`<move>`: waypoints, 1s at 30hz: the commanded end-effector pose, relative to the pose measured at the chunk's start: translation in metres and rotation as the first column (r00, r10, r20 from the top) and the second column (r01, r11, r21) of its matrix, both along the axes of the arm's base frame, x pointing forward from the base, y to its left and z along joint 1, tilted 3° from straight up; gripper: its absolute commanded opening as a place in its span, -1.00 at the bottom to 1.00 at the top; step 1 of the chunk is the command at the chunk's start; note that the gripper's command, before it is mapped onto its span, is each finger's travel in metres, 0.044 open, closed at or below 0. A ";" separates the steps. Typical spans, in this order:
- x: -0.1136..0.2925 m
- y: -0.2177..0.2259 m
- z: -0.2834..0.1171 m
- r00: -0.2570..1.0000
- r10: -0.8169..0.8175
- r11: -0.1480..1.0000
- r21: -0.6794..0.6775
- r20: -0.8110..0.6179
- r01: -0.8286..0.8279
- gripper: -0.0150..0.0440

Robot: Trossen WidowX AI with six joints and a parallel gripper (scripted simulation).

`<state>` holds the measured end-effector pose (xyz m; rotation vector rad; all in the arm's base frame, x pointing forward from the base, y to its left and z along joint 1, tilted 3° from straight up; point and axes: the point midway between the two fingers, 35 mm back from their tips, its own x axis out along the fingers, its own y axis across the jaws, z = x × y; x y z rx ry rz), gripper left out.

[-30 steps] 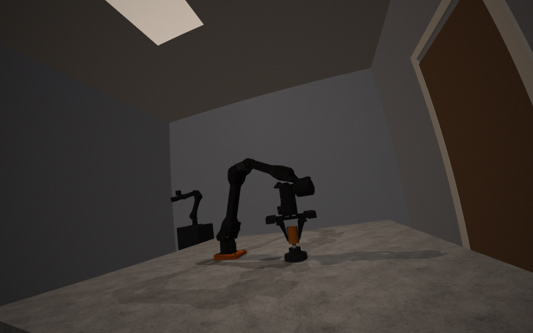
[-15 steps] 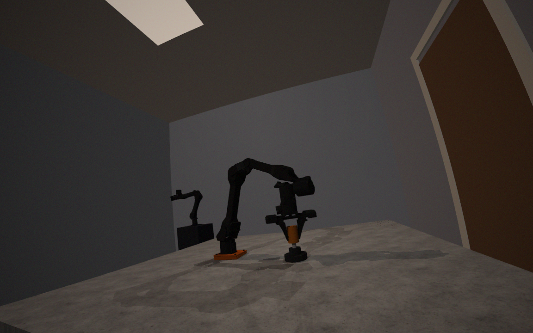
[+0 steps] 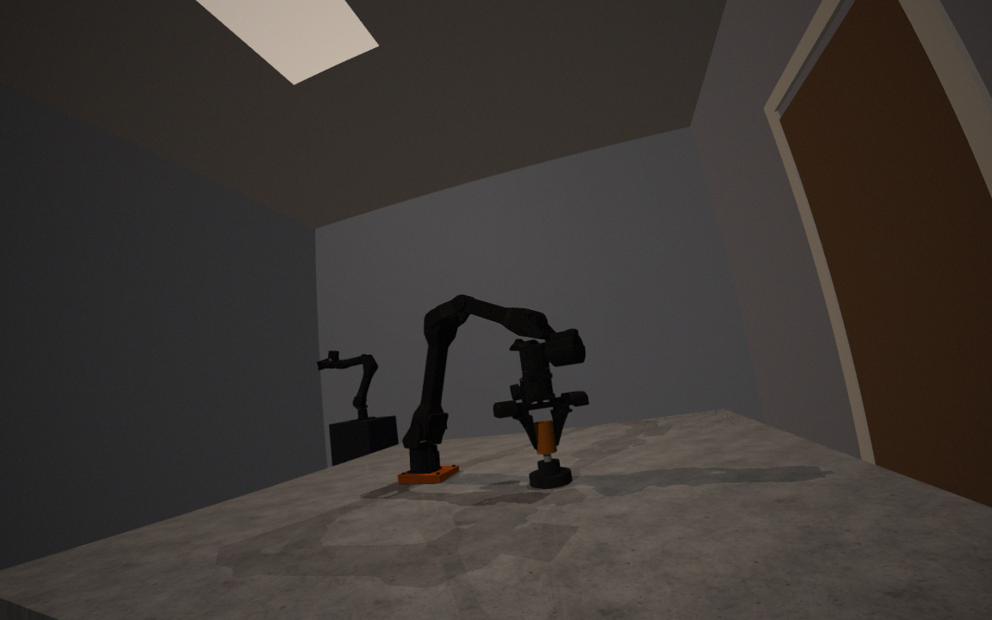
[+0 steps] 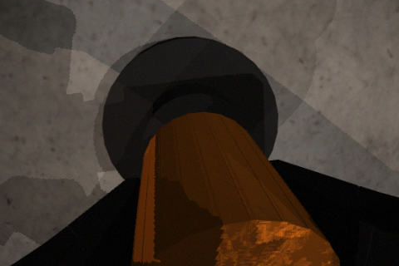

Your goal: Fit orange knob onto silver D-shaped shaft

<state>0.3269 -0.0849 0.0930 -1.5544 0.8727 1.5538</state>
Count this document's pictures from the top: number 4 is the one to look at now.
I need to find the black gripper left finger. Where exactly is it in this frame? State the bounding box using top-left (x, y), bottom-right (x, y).
top-left (11, 177), bottom-right (140, 266)

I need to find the orange knob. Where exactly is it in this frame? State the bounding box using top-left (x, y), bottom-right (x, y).
top-left (131, 112), bottom-right (340, 266)

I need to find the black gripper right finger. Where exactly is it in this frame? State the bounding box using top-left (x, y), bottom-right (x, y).
top-left (269, 160), bottom-right (399, 266)

